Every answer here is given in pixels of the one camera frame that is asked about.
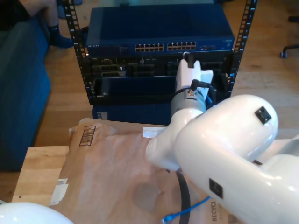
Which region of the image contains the blue network cable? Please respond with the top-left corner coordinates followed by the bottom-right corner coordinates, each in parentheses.
top-left (160, 95), bottom-right (213, 224)

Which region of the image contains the black rack server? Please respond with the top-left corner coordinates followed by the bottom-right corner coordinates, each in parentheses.
top-left (90, 53), bottom-right (234, 77)

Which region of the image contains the black office chair base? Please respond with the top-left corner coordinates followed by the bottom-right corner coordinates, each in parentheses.
top-left (279, 15), bottom-right (299, 59)

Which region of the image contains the brown paper mailer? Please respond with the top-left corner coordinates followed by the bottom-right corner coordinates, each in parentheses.
top-left (44, 118), bottom-right (239, 224)

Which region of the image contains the person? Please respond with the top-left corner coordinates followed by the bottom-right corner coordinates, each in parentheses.
top-left (0, 0), bottom-right (75, 49)

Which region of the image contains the blue sofa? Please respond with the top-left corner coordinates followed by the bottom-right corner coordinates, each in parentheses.
top-left (0, 16), bottom-right (52, 172)

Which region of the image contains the black gripper connector cable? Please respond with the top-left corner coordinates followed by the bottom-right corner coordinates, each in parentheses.
top-left (190, 78), bottom-right (219, 105)

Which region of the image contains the blue network switch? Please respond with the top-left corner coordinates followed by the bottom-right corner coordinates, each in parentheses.
top-left (85, 7), bottom-right (235, 56)

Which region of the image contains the black rack frame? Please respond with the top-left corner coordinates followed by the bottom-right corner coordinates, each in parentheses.
top-left (62, 0), bottom-right (259, 105)

